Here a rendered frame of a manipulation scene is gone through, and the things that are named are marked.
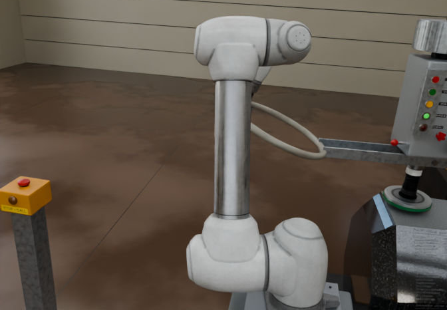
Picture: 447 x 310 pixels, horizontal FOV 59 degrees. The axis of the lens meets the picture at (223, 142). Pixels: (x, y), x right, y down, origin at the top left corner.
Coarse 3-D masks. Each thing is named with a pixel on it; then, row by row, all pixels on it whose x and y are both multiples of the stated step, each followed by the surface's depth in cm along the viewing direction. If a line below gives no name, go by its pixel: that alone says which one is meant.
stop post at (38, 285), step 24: (0, 192) 132; (24, 192) 132; (48, 192) 141; (24, 216) 137; (24, 240) 140; (48, 240) 148; (24, 264) 145; (48, 264) 150; (24, 288) 149; (48, 288) 152
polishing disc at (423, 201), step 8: (384, 192) 195; (392, 192) 195; (416, 192) 196; (392, 200) 188; (400, 200) 188; (408, 200) 188; (416, 200) 189; (424, 200) 189; (416, 208) 183; (424, 208) 184
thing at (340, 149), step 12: (324, 144) 190; (336, 144) 190; (348, 144) 190; (360, 144) 190; (372, 144) 189; (384, 144) 189; (336, 156) 181; (348, 156) 180; (360, 156) 180; (372, 156) 180; (384, 156) 180; (396, 156) 179; (408, 156) 179
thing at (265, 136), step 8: (256, 104) 199; (272, 112) 203; (288, 120) 203; (256, 128) 162; (296, 128) 202; (304, 128) 200; (264, 136) 161; (272, 136) 161; (312, 136) 195; (272, 144) 161; (280, 144) 160; (288, 144) 161; (320, 144) 187; (296, 152) 162; (304, 152) 163; (312, 152) 167; (320, 152) 174
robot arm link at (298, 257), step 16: (288, 224) 109; (304, 224) 111; (272, 240) 109; (288, 240) 106; (304, 240) 105; (320, 240) 107; (272, 256) 106; (288, 256) 105; (304, 256) 104; (320, 256) 106; (272, 272) 106; (288, 272) 105; (304, 272) 106; (320, 272) 107; (272, 288) 108; (288, 288) 107; (304, 288) 107; (320, 288) 109; (288, 304) 110; (304, 304) 109
